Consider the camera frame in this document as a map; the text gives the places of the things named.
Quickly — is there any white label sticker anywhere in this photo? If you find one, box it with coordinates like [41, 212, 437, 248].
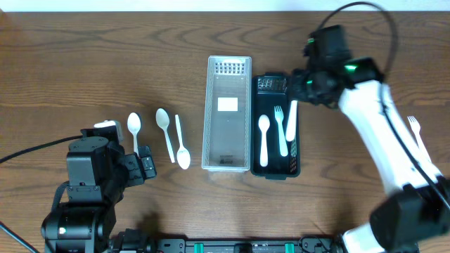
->
[217, 97, 238, 112]

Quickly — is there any clear plastic mesh basket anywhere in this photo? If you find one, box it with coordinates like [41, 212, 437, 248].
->
[201, 56, 252, 172]

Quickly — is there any white plastic fork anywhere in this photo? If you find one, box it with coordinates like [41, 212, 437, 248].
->
[274, 105, 288, 157]
[285, 100, 298, 142]
[407, 116, 431, 162]

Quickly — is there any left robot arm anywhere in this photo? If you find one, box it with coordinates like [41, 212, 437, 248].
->
[41, 136, 156, 252]

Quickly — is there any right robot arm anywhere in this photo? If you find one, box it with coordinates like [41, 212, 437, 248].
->
[285, 25, 449, 252]

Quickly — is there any white plastic spoon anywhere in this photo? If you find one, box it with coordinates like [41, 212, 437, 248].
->
[175, 115, 191, 170]
[127, 112, 141, 155]
[155, 108, 175, 163]
[258, 115, 270, 167]

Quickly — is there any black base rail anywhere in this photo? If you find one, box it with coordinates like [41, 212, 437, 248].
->
[106, 229, 346, 253]

